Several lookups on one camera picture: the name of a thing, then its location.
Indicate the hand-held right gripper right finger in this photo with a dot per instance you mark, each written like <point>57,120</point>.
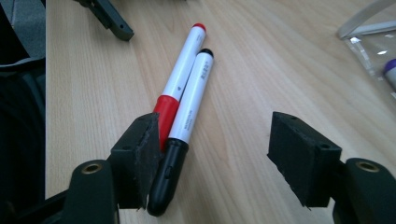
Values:
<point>299,155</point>

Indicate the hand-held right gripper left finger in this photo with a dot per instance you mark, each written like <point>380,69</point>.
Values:
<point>134,161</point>

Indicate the black cap marker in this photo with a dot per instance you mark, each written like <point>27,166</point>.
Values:
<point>193,102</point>

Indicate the red cap marker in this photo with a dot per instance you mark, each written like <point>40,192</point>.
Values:
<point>183,68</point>

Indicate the purple cap marker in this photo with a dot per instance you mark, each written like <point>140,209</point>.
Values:
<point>390,74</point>

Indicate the clear plastic zipper pouch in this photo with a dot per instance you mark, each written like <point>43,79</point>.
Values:
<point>370,37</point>

